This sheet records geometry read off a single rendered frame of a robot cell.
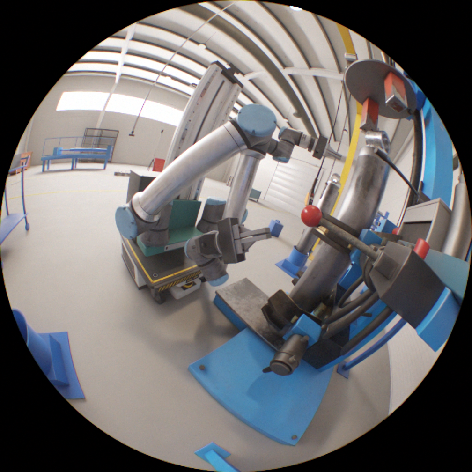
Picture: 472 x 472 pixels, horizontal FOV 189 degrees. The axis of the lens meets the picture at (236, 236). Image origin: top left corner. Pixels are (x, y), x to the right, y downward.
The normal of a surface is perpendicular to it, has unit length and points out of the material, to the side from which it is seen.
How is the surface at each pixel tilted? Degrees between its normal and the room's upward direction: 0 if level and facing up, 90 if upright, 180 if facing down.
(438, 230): 90
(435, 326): 90
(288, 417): 0
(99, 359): 0
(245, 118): 84
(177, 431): 0
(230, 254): 90
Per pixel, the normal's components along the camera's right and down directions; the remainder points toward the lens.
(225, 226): -0.66, 0.07
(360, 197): -0.79, -0.05
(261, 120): -0.01, 0.29
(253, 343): 0.34, -0.86
